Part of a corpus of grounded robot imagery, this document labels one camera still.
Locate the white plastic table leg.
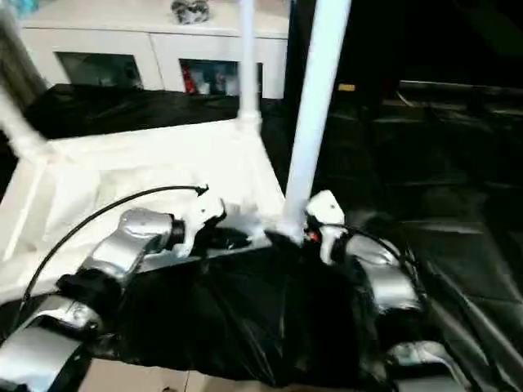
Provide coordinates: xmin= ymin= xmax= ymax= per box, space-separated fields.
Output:
xmin=0 ymin=80 xmax=51 ymax=161
xmin=276 ymin=0 xmax=354 ymax=243
xmin=236 ymin=0 xmax=263 ymax=133

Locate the white plastic table top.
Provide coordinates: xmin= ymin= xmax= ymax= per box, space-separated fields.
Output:
xmin=0 ymin=117 xmax=288 ymax=305

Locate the black plastic mat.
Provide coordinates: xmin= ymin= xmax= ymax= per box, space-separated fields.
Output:
xmin=0 ymin=82 xmax=523 ymax=386

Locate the white cabinet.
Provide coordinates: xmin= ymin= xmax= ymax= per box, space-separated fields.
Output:
xmin=18 ymin=0 xmax=292 ymax=96

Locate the grey crumpled bundle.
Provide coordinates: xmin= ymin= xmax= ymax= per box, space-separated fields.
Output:
xmin=171 ymin=0 xmax=212 ymax=25

